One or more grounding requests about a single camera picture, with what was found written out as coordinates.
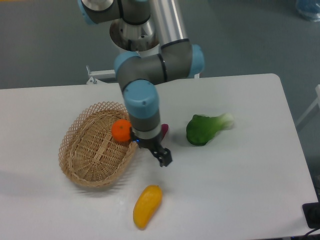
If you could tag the woven wicker basket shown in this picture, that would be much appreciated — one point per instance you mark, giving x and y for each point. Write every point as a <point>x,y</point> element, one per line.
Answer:
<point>88,155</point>

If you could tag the orange fruit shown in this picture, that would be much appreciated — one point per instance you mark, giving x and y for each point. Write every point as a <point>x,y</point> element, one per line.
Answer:
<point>121,130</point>

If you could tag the white frame at right edge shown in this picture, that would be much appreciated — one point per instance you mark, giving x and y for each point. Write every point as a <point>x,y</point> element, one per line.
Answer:
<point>311,111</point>

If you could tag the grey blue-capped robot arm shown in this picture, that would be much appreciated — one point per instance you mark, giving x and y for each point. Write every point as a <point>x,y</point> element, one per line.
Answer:
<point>140,97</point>

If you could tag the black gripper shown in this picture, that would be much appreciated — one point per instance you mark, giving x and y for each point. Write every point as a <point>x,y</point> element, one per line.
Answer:
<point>152,140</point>

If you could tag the green bok choy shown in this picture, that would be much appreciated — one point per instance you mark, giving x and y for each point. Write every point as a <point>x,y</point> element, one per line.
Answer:
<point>202,128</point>

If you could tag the yellow mango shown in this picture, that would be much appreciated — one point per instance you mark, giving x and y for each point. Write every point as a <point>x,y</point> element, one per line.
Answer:
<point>146,206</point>

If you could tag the purple sweet potato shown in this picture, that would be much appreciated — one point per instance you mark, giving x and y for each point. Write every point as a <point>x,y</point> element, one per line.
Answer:
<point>164,130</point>

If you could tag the black device at table edge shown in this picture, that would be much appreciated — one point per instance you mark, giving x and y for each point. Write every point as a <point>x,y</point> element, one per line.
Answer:
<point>312,214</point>

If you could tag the blue bag in corner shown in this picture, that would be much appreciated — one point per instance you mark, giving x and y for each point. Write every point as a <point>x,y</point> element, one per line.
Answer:
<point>309,9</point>

